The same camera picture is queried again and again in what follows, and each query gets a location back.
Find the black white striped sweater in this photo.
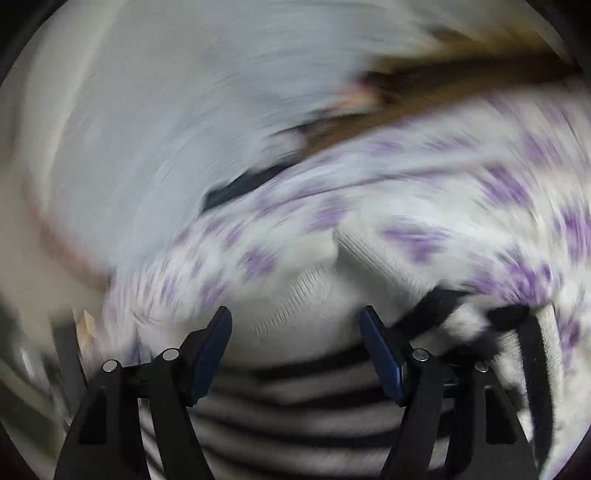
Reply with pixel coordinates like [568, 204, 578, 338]
[133, 230, 562, 480]

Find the purple floral bed quilt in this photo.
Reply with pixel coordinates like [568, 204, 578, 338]
[97, 83, 590, 466]

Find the brown folded blanket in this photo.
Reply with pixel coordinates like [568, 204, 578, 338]
[303, 32, 580, 157]

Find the light blue lace cover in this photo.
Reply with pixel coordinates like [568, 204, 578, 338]
[18, 1, 431, 274]

